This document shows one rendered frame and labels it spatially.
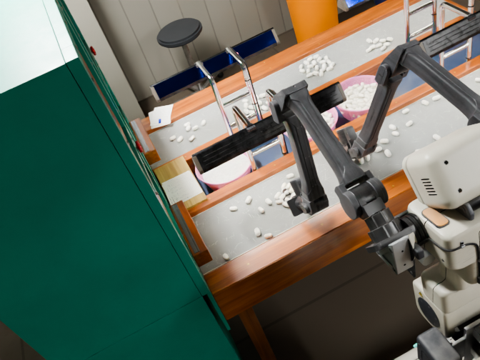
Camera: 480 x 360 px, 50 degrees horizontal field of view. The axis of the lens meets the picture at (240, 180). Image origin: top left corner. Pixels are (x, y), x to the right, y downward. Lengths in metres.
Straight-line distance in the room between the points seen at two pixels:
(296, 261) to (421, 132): 0.78
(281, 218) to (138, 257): 0.69
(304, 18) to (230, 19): 0.64
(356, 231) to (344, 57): 1.10
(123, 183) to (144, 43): 2.91
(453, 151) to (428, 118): 1.08
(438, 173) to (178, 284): 0.89
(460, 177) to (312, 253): 0.83
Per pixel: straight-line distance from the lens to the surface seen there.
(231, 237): 2.04
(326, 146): 1.40
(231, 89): 2.73
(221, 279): 1.90
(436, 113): 2.38
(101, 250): 1.51
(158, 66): 4.31
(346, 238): 2.01
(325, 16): 4.10
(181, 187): 2.26
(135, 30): 4.15
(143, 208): 1.44
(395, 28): 2.96
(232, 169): 2.30
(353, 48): 2.85
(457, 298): 1.65
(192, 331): 1.93
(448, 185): 1.27
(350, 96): 2.51
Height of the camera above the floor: 2.28
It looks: 43 degrees down
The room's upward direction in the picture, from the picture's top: 21 degrees counter-clockwise
